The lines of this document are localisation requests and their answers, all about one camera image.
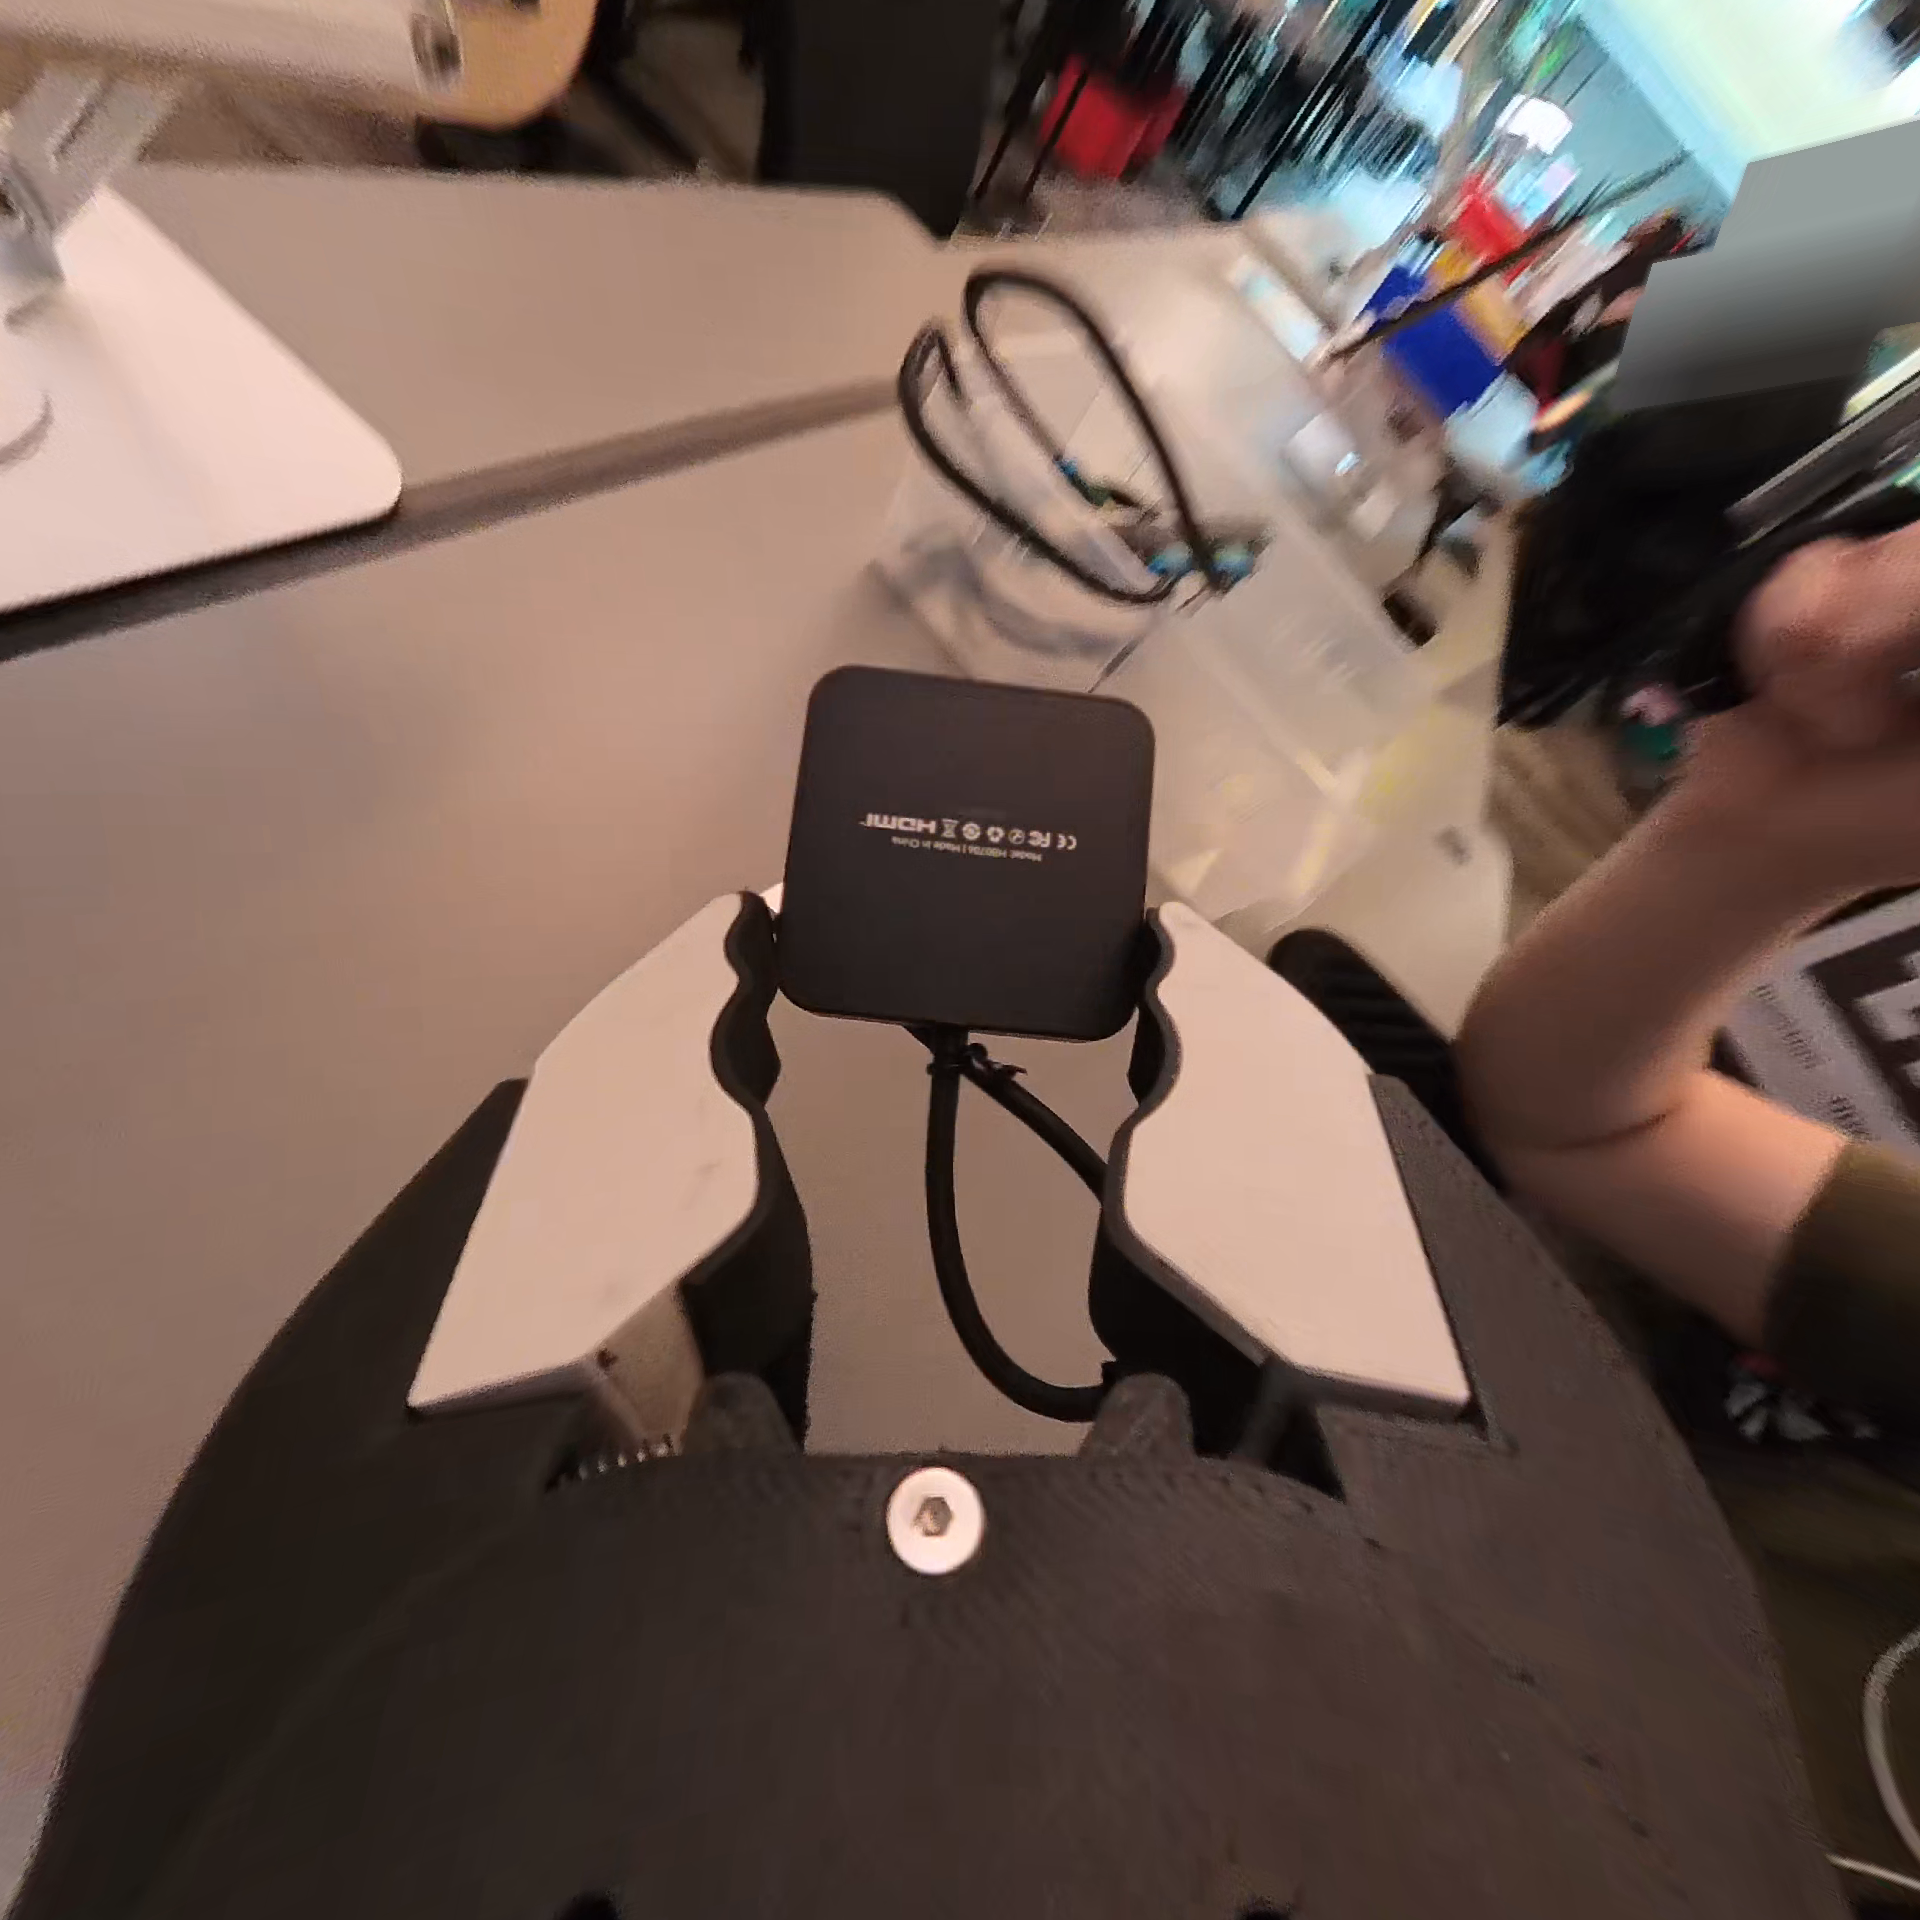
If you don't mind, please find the black cable green plug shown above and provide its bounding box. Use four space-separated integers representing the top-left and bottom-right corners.
957 268 1269 601

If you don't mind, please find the white cable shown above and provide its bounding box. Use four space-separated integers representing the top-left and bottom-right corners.
1860 1628 1920 1899

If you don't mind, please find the person's right forearm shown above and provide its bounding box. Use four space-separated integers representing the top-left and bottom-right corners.
1456 736 1920 1389

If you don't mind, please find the blue storage bin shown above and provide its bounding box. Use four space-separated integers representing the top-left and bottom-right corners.
1372 262 1524 414

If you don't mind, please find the white monitor stand base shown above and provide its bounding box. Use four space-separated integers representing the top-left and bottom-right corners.
0 0 600 620

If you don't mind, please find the black square hdmi adapter box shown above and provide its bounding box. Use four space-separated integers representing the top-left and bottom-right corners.
773 664 1161 1046

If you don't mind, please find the clear plastic bin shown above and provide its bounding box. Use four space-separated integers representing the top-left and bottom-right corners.
866 262 1448 706

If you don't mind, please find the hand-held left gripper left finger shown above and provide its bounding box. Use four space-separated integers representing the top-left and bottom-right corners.
406 888 818 1466

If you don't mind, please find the red storage bin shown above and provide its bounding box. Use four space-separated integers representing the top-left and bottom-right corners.
1042 53 1193 173

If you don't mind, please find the black office chair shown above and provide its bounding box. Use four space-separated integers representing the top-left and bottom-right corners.
749 0 1037 240

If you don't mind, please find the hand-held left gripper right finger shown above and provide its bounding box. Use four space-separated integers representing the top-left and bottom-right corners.
1093 896 1481 1451

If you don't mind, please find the person's right hand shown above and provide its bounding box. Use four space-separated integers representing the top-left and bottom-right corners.
1726 533 1920 789

